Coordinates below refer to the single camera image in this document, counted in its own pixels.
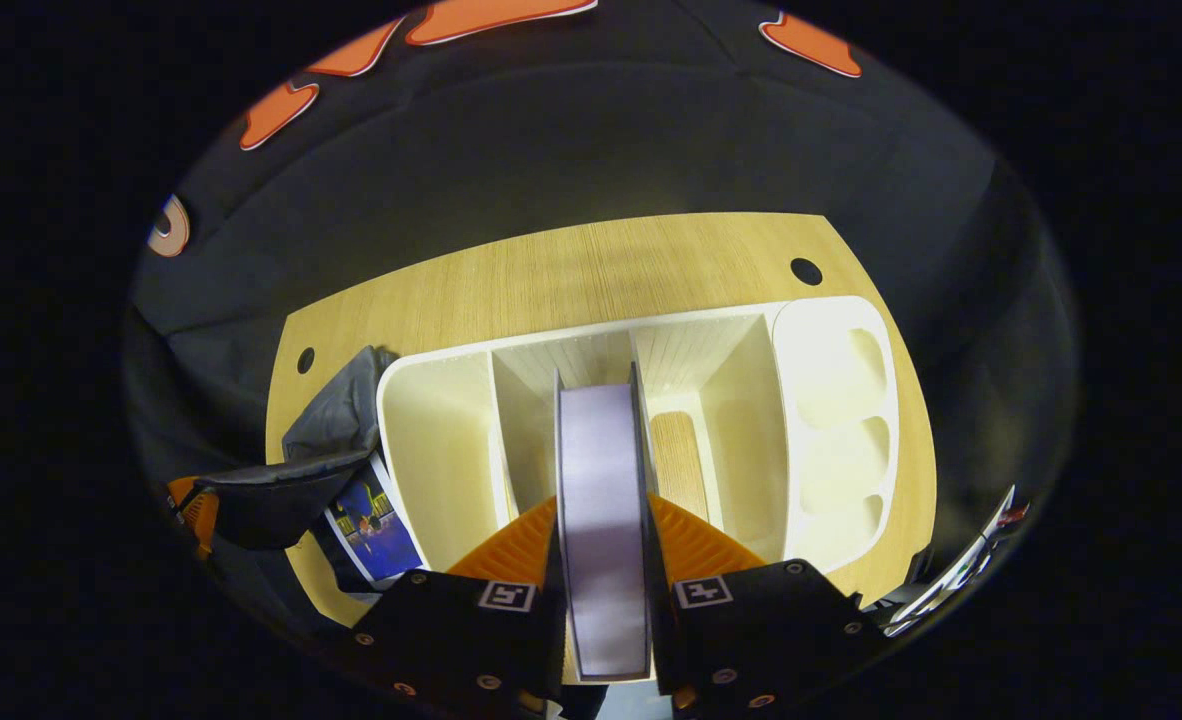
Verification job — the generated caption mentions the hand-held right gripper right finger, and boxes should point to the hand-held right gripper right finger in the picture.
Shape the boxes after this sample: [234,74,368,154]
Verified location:
[646,493,887,706]

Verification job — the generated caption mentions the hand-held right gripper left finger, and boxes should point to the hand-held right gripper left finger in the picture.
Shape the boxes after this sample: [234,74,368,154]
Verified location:
[351,495,564,706]

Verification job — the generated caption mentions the grey schoolbag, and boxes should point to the grey schoolbag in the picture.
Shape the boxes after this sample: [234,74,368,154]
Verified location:
[191,346,402,601]

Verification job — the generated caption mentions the blue cover book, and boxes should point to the blue cover book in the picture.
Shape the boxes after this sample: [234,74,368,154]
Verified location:
[324,452,429,591]

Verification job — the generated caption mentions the portrait cover book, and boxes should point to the portrait cover book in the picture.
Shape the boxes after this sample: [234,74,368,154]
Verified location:
[554,362,657,684]

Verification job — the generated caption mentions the white bookshelf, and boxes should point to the white bookshelf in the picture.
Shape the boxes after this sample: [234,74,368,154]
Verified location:
[377,295,900,576]

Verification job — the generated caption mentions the black backdrop cloth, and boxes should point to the black backdrop cloth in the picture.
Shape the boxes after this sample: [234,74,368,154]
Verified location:
[121,0,1082,641]

